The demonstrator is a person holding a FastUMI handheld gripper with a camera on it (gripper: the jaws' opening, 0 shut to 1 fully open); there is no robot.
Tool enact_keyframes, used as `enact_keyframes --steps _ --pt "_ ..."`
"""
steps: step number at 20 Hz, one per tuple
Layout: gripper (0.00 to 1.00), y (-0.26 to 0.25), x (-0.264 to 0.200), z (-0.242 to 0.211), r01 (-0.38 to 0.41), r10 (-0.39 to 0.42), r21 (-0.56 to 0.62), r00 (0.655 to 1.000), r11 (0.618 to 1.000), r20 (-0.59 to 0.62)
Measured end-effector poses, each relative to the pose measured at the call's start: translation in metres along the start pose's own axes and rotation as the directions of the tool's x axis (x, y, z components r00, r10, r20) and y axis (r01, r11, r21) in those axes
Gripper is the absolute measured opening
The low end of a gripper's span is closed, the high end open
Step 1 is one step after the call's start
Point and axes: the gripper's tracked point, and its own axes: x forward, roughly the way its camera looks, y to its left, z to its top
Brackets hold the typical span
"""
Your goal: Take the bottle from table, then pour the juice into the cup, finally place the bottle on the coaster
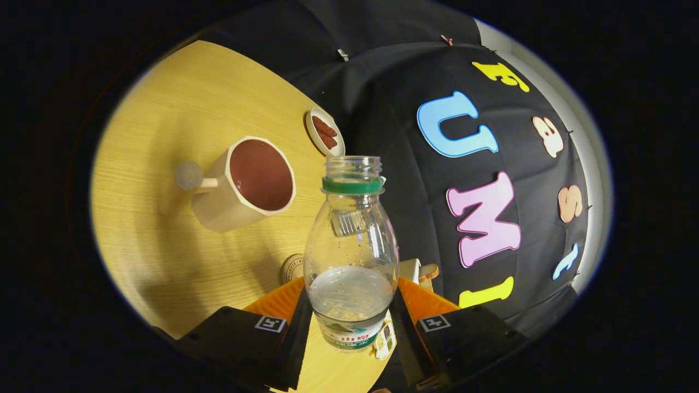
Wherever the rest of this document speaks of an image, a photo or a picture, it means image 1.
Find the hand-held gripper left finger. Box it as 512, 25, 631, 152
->
153, 277, 313, 391

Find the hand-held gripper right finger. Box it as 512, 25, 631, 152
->
389, 276, 528, 391

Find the clear plastic juice bottle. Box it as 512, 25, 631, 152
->
304, 156, 400, 354

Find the round cork coaster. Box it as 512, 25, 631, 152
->
282, 253, 305, 284

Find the beige cup with brown inside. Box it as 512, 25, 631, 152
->
175, 136, 297, 234

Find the white divided dish with grains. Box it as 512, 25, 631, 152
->
374, 322, 396, 361

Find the white toaster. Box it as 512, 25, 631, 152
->
399, 258, 440, 293

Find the small round plate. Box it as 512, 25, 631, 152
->
305, 108, 346, 158

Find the wooden table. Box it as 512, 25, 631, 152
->
90, 39, 394, 393

